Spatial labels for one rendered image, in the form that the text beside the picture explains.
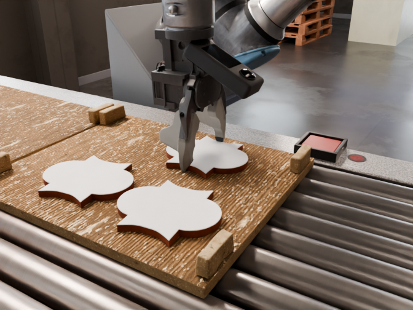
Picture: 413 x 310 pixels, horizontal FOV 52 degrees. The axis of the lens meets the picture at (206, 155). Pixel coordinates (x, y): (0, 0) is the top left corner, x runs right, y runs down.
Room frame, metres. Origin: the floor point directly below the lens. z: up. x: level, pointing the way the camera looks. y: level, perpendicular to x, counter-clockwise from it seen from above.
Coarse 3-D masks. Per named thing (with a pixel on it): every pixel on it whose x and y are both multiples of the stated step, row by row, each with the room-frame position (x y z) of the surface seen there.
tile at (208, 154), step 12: (204, 144) 0.66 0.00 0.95; (216, 144) 0.66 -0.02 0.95; (228, 144) 0.66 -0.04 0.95; (240, 144) 0.66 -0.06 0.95; (168, 156) 0.63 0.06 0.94; (204, 156) 0.61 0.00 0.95; (216, 156) 0.61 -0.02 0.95; (228, 156) 0.61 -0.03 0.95; (240, 156) 0.61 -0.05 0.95; (180, 168) 0.59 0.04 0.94; (192, 168) 0.58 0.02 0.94; (204, 168) 0.57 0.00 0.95; (216, 168) 0.58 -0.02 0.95; (228, 168) 0.57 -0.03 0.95; (240, 168) 0.58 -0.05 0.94
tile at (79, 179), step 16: (96, 160) 0.60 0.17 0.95; (48, 176) 0.55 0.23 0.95; (64, 176) 0.55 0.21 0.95; (80, 176) 0.55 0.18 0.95; (96, 176) 0.55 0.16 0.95; (112, 176) 0.55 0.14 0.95; (128, 176) 0.55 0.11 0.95; (48, 192) 0.51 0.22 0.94; (64, 192) 0.50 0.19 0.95; (80, 192) 0.50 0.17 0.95; (96, 192) 0.50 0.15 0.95; (112, 192) 0.50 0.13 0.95
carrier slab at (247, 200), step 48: (96, 144) 0.69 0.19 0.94; (144, 144) 0.69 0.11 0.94; (0, 192) 0.52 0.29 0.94; (240, 192) 0.52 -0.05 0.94; (288, 192) 0.53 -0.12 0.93; (96, 240) 0.41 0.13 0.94; (144, 240) 0.41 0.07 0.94; (192, 240) 0.41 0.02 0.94; (240, 240) 0.41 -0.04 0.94; (192, 288) 0.34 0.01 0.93
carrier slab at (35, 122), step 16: (0, 96) 0.96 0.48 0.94; (16, 96) 0.96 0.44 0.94; (32, 96) 0.96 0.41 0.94; (0, 112) 0.85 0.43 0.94; (16, 112) 0.85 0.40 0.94; (32, 112) 0.85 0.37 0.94; (48, 112) 0.85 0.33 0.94; (64, 112) 0.85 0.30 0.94; (80, 112) 0.85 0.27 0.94; (0, 128) 0.76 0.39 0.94; (16, 128) 0.76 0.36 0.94; (32, 128) 0.76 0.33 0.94; (48, 128) 0.76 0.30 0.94; (64, 128) 0.76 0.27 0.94; (80, 128) 0.76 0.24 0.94; (0, 144) 0.69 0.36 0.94; (16, 144) 0.69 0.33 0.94; (32, 144) 0.69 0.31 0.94; (48, 144) 0.69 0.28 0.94; (16, 160) 0.63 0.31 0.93
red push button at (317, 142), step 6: (312, 138) 0.73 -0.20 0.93; (318, 138) 0.73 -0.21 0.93; (324, 138) 0.73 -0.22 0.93; (306, 144) 0.70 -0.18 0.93; (312, 144) 0.70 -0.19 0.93; (318, 144) 0.70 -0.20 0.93; (324, 144) 0.70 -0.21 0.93; (330, 144) 0.70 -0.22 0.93; (336, 144) 0.70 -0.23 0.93; (330, 150) 0.68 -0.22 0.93
